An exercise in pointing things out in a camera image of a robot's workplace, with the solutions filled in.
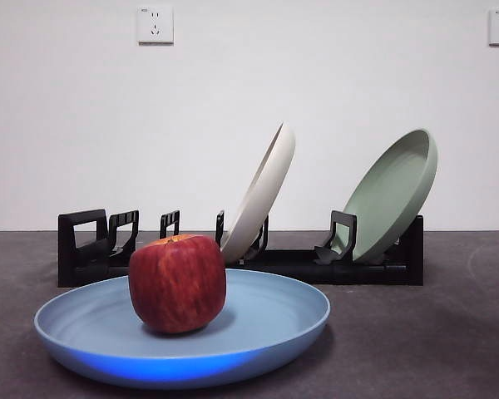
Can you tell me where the red apple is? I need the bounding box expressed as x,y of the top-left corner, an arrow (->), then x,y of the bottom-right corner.
128,234 -> 228,335

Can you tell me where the blue plate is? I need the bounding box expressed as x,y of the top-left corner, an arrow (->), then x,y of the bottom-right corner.
33,268 -> 332,391

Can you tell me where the cream white plate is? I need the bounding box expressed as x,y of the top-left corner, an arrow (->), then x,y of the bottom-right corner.
219,121 -> 297,265

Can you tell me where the black plate rack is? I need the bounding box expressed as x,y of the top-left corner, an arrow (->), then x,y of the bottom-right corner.
57,209 -> 425,288

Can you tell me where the pale green plate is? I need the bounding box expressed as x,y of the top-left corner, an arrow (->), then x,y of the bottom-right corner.
341,127 -> 439,264

